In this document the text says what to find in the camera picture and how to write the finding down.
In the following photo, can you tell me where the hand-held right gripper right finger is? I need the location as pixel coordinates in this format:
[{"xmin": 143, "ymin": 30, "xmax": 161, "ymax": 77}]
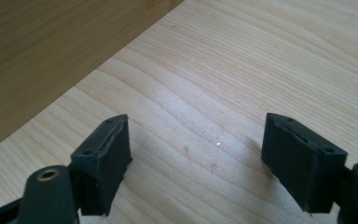
[{"xmin": 260, "ymin": 112, "xmax": 350, "ymax": 215}]

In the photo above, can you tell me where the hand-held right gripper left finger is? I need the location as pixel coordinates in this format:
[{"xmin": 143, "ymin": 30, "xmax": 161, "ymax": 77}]
[{"xmin": 70, "ymin": 113, "xmax": 134, "ymax": 217}]

